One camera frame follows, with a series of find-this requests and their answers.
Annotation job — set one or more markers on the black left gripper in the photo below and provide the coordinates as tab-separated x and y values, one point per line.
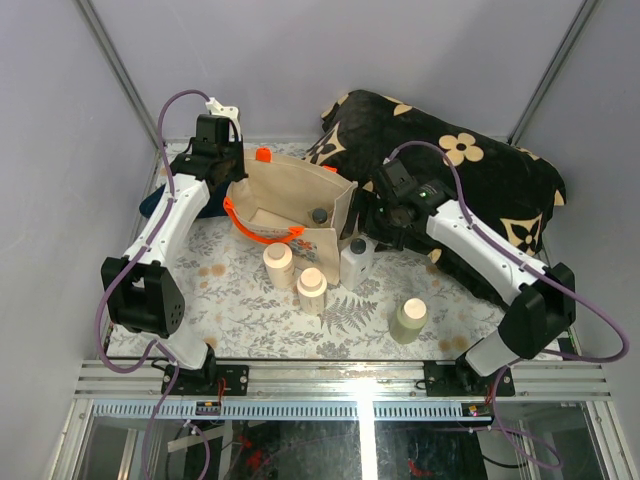
238	172

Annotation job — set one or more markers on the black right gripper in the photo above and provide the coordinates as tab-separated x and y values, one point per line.
366	204

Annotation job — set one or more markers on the clear square bottle black cap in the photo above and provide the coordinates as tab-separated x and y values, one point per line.
320	217

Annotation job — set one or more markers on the white square bottle black cap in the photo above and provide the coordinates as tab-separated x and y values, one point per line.
356	262

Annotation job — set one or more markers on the short beige cylindrical bottle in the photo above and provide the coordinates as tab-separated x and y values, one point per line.
311	288

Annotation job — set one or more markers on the beige canvas tote bag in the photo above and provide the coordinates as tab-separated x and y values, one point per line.
274	202

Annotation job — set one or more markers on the green cylindrical bottle beige cap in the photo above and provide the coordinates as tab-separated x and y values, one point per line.
408	321

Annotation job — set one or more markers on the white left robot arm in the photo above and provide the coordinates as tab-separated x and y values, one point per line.
141	294

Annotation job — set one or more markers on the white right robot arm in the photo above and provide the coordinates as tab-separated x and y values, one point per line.
539	305

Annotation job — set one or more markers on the dark blue cloth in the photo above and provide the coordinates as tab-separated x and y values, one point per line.
154	201

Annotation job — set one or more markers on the floral patterned table mat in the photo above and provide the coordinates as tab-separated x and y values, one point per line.
232	305

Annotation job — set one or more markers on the black floral plush blanket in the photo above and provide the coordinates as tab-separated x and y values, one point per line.
512	190

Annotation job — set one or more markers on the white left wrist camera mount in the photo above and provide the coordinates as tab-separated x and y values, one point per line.
214	107

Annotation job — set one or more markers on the aluminium front rail frame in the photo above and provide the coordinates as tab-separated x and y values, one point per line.
290	389

